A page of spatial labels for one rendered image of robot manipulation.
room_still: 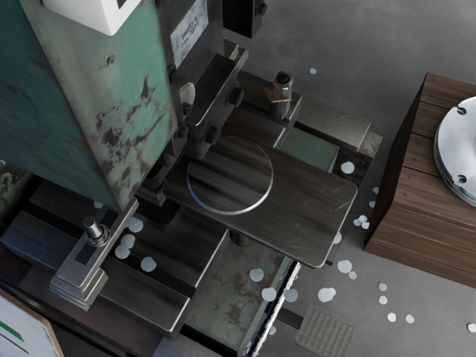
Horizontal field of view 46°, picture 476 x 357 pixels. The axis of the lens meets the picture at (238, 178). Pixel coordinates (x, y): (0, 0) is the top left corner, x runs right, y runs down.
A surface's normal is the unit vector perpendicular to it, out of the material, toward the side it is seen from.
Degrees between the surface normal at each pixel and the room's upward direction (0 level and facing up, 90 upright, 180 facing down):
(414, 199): 0
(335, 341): 0
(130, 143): 90
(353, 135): 0
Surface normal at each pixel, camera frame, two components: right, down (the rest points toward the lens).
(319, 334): 0.00, -0.44
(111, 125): 0.89, 0.41
